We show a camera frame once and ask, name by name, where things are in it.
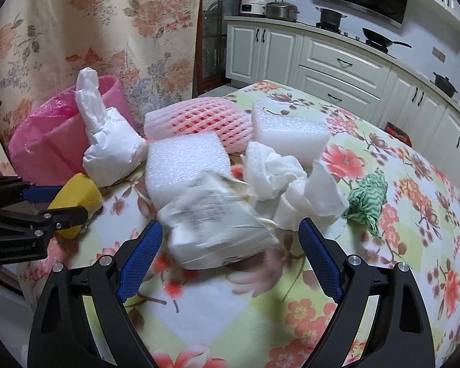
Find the red floor bin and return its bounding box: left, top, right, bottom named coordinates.
left=384, top=121, right=412, bottom=147

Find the floral curtain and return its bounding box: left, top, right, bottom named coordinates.
left=0, top=0, right=204, bottom=185

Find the pink foam fruit net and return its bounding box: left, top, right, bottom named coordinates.
left=144, top=98, right=254, bottom=158

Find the black casserole pot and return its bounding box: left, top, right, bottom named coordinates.
left=432, top=72, right=459, bottom=98

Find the white lower kitchen cabinet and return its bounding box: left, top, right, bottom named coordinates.
left=225, top=16, right=460, bottom=215

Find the steel pot with lid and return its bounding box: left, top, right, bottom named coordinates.
left=266, top=0, right=300, bottom=21

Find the crumpled white plastic bag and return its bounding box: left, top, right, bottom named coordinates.
left=75, top=67, right=148, bottom=185

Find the white rice cooker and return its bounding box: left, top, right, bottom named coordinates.
left=240, top=0, right=268, bottom=18

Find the white foam block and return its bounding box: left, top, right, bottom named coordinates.
left=251, top=102, right=330, bottom=162
left=145, top=130, right=231, bottom=209

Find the black wok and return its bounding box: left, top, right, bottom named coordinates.
left=362, top=28, right=412, bottom=51

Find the pink plastic bin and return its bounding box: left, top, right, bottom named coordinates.
left=8, top=75, right=139, bottom=186

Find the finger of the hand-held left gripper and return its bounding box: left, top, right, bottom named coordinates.
left=0, top=176, right=64, bottom=205
left=0, top=206, right=90, bottom=240

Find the dark wooden glass cabinet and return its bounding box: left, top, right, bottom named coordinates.
left=195, top=0, right=257, bottom=93

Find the black stock pot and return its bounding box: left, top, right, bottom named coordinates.
left=316, top=7, right=347, bottom=27

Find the black gas stove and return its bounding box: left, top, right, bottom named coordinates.
left=316, top=23, right=392, bottom=52

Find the floral tablecloth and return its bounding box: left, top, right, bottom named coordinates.
left=15, top=80, right=460, bottom=368

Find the clear printed plastic packet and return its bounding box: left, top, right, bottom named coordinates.
left=157, top=171, right=280, bottom=271

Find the yellow sponge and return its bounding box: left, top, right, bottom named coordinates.
left=48, top=172, right=103, bottom=240

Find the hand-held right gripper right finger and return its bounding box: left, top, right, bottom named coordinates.
left=298, top=217, right=435, bottom=368

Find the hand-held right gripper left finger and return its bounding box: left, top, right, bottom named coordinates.
left=28, top=219, right=164, bottom=368

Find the green wavy cloth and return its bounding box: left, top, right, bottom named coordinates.
left=343, top=169, right=389, bottom=236

